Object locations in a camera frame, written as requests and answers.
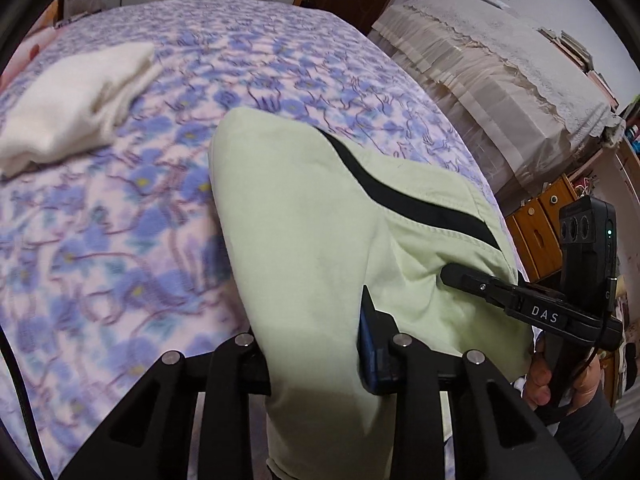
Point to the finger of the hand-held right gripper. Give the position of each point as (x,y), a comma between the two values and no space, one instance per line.
(475,284)

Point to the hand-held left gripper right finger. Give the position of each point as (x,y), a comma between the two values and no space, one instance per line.
(372,355)

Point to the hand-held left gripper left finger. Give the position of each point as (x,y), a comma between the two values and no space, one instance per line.
(235,375)

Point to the green and black hooded jacket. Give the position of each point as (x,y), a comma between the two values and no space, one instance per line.
(310,240)

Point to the person's right forearm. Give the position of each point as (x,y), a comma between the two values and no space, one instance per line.
(595,435)

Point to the person's right hand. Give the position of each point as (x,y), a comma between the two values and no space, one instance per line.
(536,385)

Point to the wooden drawer cabinet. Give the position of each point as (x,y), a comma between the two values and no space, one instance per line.
(540,225)

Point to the stack of books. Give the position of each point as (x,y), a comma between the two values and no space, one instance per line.
(580,55)

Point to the lace-covered beige furniture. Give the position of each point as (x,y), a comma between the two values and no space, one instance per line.
(500,75)

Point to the folded white fleece garment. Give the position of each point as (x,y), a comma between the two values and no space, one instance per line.
(75,105)

